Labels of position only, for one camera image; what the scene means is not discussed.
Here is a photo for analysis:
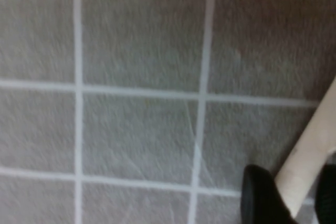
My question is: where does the grey grid pattern mat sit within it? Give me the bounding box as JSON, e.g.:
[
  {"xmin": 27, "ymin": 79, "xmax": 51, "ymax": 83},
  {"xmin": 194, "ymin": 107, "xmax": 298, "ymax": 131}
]
[{"xmin": 0, "ymin": 0, "xmax": 336, "ymax": 224}]

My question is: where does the cream white plastic knife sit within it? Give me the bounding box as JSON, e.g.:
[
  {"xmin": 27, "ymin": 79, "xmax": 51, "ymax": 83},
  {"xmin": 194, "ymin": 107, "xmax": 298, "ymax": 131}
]
[{"xmin": 274, "ymin": 76, "xmax": 336, "ymax": 218}]

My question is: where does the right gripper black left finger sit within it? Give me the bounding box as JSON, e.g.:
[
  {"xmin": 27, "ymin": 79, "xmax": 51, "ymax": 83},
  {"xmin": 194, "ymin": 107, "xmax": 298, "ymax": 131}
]
[{"xmin": 240, "ymin": 165, "xmax": 300, "ymax": 224}]

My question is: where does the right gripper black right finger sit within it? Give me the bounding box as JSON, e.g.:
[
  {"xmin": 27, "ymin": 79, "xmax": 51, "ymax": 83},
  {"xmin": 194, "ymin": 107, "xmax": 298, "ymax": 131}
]
[{"xmin": 314, "ymin": 165, "xmax": 336, "ymax": 224}]

